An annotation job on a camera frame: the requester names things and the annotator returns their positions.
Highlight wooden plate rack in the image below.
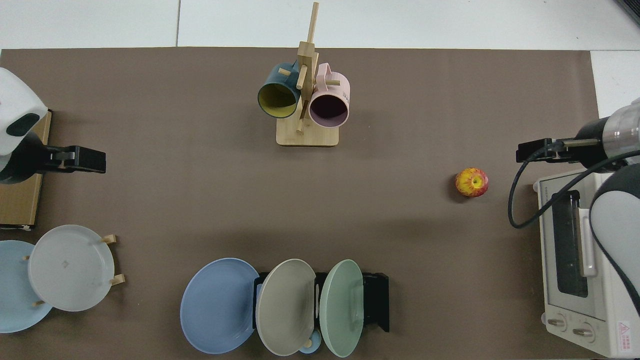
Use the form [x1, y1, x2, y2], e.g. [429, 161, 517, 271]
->
[20, 233, 126, 307]

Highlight brown table cloth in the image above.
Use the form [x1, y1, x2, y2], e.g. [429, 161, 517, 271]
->
[0, 47, 601, 360]

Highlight black dish rack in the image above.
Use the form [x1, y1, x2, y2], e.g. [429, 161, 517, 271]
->
[252, 271, 390, 334]

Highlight dark grey striped object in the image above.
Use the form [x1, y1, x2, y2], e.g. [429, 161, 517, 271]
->
[614, 0, 640, 27]

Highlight pale toaster oven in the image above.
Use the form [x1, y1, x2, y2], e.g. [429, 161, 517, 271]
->
[532, 167, 640, 359]

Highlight wooden cup stand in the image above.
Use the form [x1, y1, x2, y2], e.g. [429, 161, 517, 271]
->
[276, 1, 341, 148]

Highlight pink cup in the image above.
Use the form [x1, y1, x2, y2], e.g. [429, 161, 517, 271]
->
[308, 63, 351, 128]

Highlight beige plate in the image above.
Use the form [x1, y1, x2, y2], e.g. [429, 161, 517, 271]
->
[255, 258, 318, 357]

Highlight wire basket with wooden floor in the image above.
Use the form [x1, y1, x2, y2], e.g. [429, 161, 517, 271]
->
[0, 110, 53, 231]

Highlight dark blue cup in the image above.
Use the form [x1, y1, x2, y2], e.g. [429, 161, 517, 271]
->
[257, 61, 304, 119]

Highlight small blue round thing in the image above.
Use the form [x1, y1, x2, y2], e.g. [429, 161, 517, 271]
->
[298, 330, 323, 355]

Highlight grey plate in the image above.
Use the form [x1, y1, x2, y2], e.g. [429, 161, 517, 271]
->
[27, 224, 116, 313]

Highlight green plate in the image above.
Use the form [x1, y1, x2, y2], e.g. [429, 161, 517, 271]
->
[319, 259, 365, 358]

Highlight light blue plate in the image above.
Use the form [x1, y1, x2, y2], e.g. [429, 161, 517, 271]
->
[0, 240, 55, 334]

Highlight red yellow apple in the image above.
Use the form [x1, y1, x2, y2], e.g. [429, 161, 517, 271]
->
[455, 167, 489, 198]

